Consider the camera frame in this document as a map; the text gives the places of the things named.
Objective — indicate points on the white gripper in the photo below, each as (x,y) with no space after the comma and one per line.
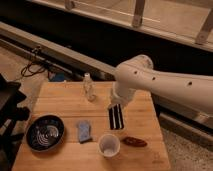
(120,94)

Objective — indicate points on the black white striped eraser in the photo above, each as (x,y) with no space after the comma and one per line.
(116,118)

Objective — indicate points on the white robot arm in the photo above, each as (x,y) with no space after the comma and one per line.
(138,73)

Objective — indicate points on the white ceramic cup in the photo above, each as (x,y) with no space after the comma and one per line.
(109,145)

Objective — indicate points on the clear plastic bottle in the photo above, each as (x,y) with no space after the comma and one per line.
(88,87)

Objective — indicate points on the brown oblong food item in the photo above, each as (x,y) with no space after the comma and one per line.
(134,142)

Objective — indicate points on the blue cloth piece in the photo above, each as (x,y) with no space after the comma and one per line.
(83,131)

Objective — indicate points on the blue object on floor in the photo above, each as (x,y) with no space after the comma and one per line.
(58,78)

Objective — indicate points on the dark patterned bowl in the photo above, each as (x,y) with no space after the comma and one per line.
(45,133)

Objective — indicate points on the black tripod stand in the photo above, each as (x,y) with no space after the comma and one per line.
(10,96)

